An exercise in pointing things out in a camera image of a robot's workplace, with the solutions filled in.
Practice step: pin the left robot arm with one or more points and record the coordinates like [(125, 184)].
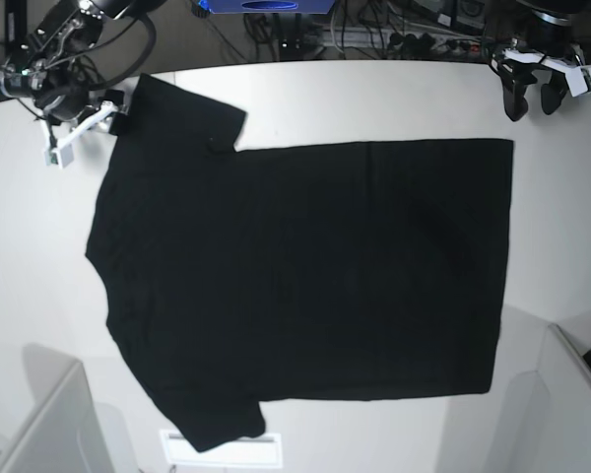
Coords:
[(542, 41)]

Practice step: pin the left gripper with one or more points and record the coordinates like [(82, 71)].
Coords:
[(514, 85)]

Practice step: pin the white right partition panel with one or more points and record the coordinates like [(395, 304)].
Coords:
[(545, 420)]

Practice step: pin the blue box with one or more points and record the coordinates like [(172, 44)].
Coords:
[(267, 6)]

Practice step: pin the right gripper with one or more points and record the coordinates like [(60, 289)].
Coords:
[(61, 97)]

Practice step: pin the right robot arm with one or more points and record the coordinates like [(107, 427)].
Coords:
[(47, 67)]

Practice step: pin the white partition panel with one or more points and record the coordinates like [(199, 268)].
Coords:
[(66, 430), (545, 420)]

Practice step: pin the black T-shirt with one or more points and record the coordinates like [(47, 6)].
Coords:
[(352, 272)]

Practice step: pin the white left partition panel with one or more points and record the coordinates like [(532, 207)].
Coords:
[(66, 430)]

